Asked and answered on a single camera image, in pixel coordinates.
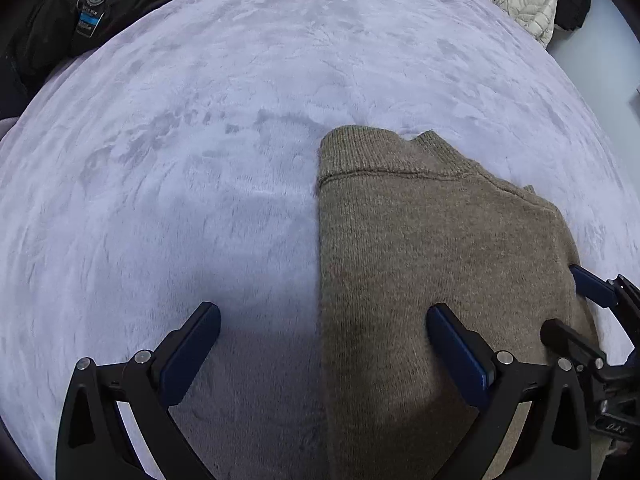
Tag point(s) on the black jacket with blue tag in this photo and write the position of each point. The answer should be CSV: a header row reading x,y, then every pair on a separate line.
x,y
75,20

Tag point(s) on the white puffer jacket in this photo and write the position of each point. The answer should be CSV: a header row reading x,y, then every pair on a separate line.
x,y
530,7

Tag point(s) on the brown knit sweater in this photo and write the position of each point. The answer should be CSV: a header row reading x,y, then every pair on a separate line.
x,y
420,250

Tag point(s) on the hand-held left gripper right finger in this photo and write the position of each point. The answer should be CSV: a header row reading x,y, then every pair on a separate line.
x,y
457,355

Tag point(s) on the white fluffy blanket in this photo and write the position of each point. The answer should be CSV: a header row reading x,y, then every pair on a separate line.
x,y
200,160

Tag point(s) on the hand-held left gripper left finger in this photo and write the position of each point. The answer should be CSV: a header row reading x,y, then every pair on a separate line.
x,y
192,347

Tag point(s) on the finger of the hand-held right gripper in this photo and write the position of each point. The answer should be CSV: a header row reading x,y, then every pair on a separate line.
x,y
570,337
592,287

